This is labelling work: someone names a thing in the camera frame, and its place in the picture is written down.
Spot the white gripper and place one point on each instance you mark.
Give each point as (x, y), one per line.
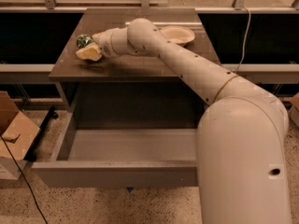
(104, 45)

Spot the green soda can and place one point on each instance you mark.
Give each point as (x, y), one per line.
(84, 40)

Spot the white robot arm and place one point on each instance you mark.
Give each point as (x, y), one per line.
(241, 163)

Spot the open grey top drawer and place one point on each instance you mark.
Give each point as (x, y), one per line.
(121, 140)

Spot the dark grey cabinet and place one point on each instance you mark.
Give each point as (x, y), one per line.
(143, 74)

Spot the white bowl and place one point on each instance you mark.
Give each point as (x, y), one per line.
(178, 34)

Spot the cardboard box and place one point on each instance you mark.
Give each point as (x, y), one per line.
(19, 133)

